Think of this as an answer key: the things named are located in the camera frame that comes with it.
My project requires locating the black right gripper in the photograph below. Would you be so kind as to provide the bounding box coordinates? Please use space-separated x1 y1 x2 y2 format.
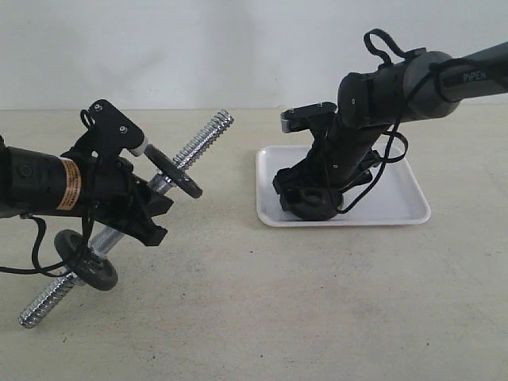
271 130 382 214

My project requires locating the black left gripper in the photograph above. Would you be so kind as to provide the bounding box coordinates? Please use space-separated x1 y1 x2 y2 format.
94 156 174 247

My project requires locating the black weight plate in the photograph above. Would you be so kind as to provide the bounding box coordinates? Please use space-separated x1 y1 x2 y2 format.
54 229 118 291
289 188 338 221

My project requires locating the chrome dumbbell bar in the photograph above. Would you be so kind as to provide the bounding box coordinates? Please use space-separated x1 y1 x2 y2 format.
18 110 234 329

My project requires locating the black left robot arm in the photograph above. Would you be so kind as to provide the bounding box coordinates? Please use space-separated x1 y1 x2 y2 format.
1 137 173 246

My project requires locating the white plastic tray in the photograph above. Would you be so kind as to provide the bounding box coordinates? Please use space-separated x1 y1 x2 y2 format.
255 144 431 228

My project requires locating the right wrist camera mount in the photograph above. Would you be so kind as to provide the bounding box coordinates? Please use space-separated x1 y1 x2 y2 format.
280 102 338 133

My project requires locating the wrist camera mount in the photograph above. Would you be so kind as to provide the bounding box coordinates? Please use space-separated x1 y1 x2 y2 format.
86 99 148 158
280 102 338 133

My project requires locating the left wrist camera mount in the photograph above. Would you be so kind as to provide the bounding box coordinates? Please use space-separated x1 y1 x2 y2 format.
86 99 148 158

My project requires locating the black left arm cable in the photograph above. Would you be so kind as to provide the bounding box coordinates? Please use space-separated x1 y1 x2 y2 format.
0 214 104 279

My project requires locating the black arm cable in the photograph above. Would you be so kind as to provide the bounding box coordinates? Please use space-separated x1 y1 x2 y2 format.
337 28 449 215
0 214 104 279

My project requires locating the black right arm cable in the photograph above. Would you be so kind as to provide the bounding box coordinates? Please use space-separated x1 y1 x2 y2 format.
337 28 449 215

